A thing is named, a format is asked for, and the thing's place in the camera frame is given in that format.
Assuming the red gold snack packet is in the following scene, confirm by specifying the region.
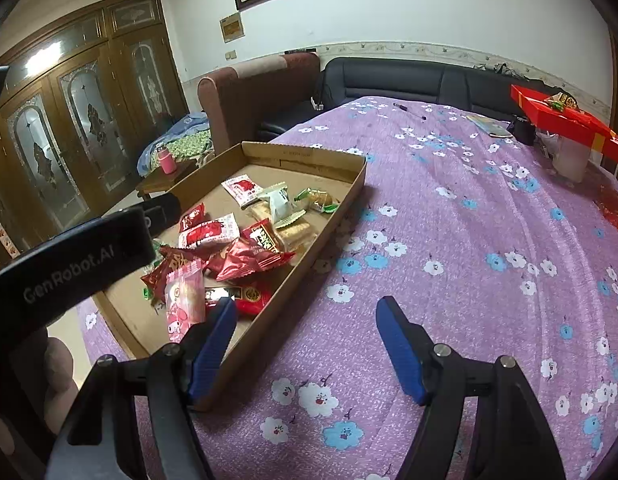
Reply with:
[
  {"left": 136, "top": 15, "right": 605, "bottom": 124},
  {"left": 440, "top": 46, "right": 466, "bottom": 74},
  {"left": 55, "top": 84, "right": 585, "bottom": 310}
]
[{"left": 140, "top": 246, "right": 212, "bottom": 303}]

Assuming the black pouch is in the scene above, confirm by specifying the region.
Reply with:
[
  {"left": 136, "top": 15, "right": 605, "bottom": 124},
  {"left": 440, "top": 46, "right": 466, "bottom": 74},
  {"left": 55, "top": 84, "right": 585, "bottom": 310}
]
[{"left": 512, "top": 116, "right": 537, "bottom": 147}]

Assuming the beige biscuit packet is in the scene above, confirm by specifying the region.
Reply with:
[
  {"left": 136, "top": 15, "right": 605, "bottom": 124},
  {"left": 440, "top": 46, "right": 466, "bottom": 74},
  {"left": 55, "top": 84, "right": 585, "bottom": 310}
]
[{"left": 249, "top": 202, "right": 319, "bottom": 253}]

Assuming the blue green cloth pile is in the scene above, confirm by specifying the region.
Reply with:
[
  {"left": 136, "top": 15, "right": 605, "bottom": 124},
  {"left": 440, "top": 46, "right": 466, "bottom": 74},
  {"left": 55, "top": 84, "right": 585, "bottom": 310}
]
[{"left": 137, "top": 112, "right": 213, "bottom": 173}]

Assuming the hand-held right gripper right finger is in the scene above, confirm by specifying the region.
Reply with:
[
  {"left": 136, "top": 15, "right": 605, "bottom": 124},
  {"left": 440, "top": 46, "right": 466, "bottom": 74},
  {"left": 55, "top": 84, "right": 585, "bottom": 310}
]
[{"left": 375, "top": 296, "right": 555, "bottom": 480}]

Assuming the purple floral tablecloth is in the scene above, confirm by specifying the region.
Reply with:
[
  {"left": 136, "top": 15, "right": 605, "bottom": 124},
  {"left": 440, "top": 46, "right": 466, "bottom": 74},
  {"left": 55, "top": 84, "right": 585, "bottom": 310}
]
[{"left": 76, "top": 95, "right": 618, "bottom": 480}]

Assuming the pink snack packet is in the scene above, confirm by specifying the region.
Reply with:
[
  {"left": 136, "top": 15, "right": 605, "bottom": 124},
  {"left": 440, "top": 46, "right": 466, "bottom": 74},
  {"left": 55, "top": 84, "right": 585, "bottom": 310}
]
[{"left": 165, "top": 260, "right": 208, "bottom": 345}]

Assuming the red gold flat packet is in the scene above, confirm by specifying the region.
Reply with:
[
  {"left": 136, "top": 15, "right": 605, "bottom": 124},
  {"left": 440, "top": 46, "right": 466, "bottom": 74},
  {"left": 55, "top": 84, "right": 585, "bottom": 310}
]
[{"left": 204, "top": 282, "right": 276, "bottom": 317}]

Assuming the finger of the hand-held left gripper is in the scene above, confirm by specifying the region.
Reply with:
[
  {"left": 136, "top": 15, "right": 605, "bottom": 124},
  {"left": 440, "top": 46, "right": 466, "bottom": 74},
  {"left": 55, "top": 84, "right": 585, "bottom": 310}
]
[{"left": 139, "top": 194, "right": 182, "bottom": 234}]

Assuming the small wooden side table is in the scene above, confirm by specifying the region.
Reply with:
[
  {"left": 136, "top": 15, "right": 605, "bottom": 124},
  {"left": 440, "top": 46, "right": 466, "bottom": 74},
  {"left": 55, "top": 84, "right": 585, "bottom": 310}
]
[{"left": 135, "top": 157, "right": 200, "bottom": 202}]

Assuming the slim red snack packet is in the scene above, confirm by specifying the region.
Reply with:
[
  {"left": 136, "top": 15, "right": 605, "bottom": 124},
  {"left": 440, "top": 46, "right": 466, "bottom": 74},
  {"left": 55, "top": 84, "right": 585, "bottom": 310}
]
[{"left": 180, "top": 203, "right": 206, "bottom": 231}]

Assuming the wooden glass-door cabinet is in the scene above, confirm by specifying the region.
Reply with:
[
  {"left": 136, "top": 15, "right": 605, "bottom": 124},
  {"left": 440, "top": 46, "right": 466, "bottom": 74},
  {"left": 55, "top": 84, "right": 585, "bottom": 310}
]
[{"left": 0, "top": 0, "right": 190, "bottom": 266}]

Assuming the dark red snack packet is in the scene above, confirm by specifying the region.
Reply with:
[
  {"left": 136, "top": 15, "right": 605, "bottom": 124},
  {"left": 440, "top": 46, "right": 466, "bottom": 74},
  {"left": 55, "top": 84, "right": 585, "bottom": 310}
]
[{"left": 209, "top": 237, "right": 296, "bottom": 282}]

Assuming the black pen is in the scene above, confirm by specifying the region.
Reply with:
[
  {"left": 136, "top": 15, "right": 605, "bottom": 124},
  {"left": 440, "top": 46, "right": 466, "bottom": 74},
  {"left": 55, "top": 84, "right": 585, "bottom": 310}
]
[{"left": 393, "top": 102, "right": 427, "bottom": 122}]

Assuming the person's left hand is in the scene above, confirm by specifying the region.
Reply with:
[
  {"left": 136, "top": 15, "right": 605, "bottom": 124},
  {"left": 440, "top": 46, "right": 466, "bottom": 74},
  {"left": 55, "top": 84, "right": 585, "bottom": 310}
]
[{"left": 43, "top": 336, "right": 82, "bottom": 436}]

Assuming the shallow cardboard box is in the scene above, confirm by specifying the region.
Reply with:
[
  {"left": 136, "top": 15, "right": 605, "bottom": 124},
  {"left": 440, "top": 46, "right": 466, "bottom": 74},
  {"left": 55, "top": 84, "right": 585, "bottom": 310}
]
[{"left": 91, "top": 141, "right": 368, "bottom": 413}]

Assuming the green clear snack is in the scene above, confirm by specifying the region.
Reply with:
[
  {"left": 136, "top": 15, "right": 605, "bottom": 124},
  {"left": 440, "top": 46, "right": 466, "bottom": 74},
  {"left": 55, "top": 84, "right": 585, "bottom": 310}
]
[{"left": 295, "top": 187, "right": 341, "bottom": 213}]

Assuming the red tray on white cup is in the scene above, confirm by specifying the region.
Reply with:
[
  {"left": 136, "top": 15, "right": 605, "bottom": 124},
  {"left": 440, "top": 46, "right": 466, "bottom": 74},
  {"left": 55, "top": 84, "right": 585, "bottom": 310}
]
[{"left": 510, "top": 84, "right": 618, "bottom": 171}]

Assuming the black leather sofa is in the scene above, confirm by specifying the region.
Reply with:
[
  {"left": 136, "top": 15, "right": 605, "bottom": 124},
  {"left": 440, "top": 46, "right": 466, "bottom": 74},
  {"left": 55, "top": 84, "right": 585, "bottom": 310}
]
[{"left": 254, "top": 56, "right": 550, "bottom": 143}]

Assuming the brown armchair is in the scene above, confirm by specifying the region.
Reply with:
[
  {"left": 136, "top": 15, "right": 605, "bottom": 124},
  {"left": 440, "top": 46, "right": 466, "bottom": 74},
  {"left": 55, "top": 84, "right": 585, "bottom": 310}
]
[{"left": 197, "top": 52, "right": 322, "bottom": 161}]

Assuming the printed booklet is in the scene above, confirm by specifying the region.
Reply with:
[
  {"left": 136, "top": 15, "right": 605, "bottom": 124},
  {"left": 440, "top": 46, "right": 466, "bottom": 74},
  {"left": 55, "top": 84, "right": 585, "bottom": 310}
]
[{"left": 465, "top": 114, "right": 512, "bottom": 139}]

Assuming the yellow wall plaque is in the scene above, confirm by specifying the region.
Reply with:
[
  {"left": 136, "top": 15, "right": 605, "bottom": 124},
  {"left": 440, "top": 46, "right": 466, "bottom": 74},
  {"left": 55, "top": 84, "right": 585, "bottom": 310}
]
[{"left": 220, "top": 11, "right": 246, "bottom": 43}]

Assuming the white cylindrical container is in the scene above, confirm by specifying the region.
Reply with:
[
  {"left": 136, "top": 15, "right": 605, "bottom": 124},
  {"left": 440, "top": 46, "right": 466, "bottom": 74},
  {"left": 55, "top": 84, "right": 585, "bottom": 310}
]
[{"left": 553, "top": 132, "right": 590, "bottom": 183}]

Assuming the white red snack packet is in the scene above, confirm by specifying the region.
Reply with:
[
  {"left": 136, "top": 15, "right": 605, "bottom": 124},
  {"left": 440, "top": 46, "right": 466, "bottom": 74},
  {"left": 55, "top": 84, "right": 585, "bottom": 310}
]
[
  {"left": 223, "top": 175, "right": 264, "bottom": 206},
  {"left": 178, "top": 213, "right": 241, "bottom": 250}
]

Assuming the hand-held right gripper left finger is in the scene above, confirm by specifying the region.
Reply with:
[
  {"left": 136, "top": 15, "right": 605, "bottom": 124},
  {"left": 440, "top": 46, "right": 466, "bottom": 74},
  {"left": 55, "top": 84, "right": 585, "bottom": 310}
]
[{"left": 44, "top": 299, "right": 238, "bottom": 480}]

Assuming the white green snack packet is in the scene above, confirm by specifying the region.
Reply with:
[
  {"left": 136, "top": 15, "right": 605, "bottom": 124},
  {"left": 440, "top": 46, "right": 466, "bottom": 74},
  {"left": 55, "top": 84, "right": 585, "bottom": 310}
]
[{"left": 256, "top": 183, "right": 310, "bottom": 228}]

